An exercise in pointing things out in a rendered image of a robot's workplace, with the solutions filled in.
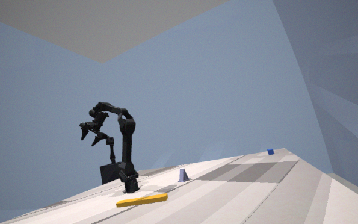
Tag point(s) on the small blue block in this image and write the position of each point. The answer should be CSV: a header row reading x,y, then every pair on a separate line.
x,y
270,151

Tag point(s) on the yellow bar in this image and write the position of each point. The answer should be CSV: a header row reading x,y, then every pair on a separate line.
x,y
141,200

